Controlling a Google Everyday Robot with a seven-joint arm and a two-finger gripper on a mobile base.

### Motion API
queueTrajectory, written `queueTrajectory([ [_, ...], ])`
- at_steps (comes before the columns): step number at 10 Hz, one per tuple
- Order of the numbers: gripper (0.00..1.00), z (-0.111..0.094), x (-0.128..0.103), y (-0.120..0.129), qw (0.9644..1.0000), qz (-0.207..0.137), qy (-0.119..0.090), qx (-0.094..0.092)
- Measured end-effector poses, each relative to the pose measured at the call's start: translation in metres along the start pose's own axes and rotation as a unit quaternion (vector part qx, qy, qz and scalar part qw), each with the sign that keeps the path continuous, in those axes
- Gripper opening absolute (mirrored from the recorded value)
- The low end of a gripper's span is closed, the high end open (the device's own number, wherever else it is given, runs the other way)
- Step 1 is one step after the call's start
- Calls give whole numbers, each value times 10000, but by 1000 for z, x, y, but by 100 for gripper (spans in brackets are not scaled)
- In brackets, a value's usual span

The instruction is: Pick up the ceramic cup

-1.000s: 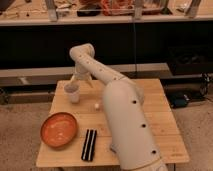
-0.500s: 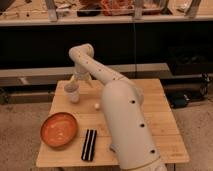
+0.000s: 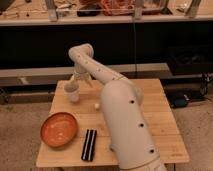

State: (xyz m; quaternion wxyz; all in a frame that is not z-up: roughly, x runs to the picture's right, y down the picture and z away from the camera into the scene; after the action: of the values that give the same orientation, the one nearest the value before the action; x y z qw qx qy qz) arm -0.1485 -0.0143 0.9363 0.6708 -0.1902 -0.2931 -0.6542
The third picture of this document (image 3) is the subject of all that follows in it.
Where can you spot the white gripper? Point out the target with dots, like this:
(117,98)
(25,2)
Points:
(80,74)

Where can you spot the white ceramic cup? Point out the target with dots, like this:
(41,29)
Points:
(72,91)

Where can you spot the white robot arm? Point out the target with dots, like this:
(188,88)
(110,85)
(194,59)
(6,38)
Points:
(120,102)

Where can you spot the orange bowl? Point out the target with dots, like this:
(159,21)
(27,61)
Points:
(59,129)

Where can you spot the wooden table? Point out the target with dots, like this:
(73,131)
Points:
(155,109)

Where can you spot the black striped rectangular block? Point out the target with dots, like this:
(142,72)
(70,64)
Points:
(89,145)

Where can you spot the metal shelf rack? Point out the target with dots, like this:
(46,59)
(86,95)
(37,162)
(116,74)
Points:
(33,48)

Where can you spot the black device on floor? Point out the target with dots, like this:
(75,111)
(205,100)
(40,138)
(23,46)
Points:
(177,99)

